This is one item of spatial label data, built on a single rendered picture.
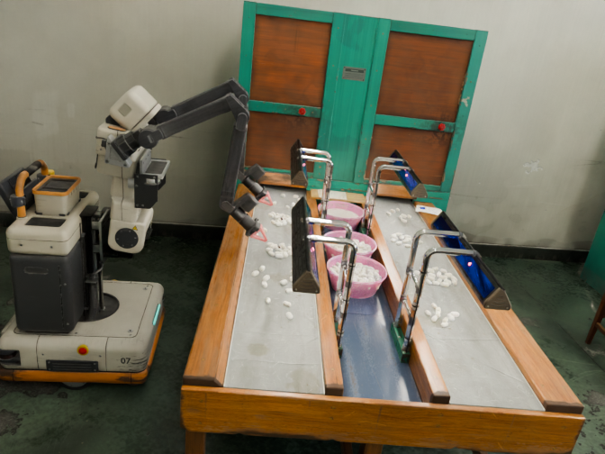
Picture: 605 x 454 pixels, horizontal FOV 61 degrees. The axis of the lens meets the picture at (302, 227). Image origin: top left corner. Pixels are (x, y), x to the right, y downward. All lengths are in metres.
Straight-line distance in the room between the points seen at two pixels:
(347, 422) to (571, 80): 3.52
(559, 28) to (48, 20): 3.60
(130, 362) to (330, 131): 1.68
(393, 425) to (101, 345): 1.45
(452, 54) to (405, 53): 0.27
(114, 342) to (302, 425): 1.20
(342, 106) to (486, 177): 1.77
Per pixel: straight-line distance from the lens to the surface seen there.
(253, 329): 1.83
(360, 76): 3.08
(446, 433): 1.75
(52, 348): 2.65
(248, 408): 1.61
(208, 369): 1.61
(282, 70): 3.05
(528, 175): 4.64
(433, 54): 3.15
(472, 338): 2.04
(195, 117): 2.14
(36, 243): 2.44
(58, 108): 4.13
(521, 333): 2.12
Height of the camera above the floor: 1.77
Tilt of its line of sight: 23 degrees down
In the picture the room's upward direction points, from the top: 7 degrees clockwise
